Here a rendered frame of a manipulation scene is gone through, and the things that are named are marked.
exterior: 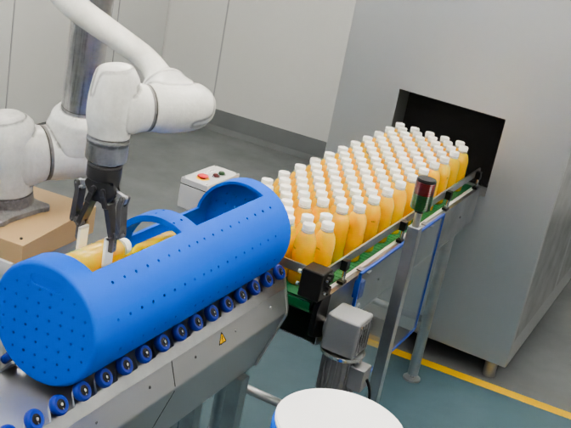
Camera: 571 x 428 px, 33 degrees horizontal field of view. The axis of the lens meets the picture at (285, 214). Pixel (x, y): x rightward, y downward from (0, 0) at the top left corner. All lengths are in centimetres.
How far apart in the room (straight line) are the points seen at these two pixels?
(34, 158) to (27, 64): 373
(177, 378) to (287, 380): 184
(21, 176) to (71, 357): 72
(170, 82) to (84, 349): 59
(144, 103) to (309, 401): 72
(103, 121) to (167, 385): 73
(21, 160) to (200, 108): 70
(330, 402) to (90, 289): 56
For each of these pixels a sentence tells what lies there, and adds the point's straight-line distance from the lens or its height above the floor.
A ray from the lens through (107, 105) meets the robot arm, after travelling 200.
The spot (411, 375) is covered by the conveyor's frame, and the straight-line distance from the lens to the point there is 447.
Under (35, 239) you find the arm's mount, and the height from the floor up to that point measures 106.
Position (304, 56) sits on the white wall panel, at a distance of 722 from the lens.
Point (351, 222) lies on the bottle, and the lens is 314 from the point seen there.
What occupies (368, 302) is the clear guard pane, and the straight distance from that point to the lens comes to 318.
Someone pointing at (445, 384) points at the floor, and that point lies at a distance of 453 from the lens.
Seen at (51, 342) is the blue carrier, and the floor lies 106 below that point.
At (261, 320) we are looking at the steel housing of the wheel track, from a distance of 278.
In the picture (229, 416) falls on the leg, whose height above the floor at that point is 49.
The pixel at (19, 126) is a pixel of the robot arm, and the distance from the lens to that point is 263.
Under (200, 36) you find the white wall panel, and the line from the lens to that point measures 758.
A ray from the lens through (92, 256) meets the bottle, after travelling 213.
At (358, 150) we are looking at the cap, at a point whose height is 108.
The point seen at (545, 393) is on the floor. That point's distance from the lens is 473.
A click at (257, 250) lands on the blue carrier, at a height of 112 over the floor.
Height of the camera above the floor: 211
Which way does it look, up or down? 20 degrees down
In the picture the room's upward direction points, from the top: 11 degrees clockwise
